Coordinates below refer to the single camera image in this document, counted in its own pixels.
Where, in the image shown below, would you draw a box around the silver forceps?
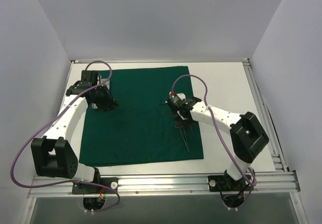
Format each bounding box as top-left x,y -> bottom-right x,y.
179,128 -> 190,152

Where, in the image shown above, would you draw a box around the green surgical cloth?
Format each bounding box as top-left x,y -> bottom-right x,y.
79,66 -> 204,167

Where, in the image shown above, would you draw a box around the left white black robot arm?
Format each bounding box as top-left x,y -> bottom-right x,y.
31,70 -> 119,193

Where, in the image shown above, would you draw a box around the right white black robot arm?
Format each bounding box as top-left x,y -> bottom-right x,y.
166,92 -> 269,190

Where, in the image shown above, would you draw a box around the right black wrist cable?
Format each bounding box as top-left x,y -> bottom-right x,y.
159,103 -> 181,119

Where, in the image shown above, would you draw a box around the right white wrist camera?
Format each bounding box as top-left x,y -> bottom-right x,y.
169,91 -> 186,100

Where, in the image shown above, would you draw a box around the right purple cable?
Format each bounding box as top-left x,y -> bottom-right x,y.
171,74 -> 257,211

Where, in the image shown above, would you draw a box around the purple cable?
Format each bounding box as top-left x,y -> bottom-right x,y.
171,74 -> 257,211
10,60 -> 121,213

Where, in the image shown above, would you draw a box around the back aluminium rail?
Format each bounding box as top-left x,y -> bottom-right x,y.
71,58 -> 250,64

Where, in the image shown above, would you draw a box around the aluminium rail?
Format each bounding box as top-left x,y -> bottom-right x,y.
243,59 -> 289,172
71,58 -> 250,64
27,171 -> 301,198

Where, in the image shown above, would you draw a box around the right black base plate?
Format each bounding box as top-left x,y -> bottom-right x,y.
207,175 -> 251,192

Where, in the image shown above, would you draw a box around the right aluminium rail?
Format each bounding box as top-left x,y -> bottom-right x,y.
243,59 -> 289,172

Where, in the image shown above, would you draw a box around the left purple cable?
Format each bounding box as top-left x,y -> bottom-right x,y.
10,60 -> 121,213

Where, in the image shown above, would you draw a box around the front aluminium rail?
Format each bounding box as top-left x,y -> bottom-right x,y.
27,171 -> 301,198

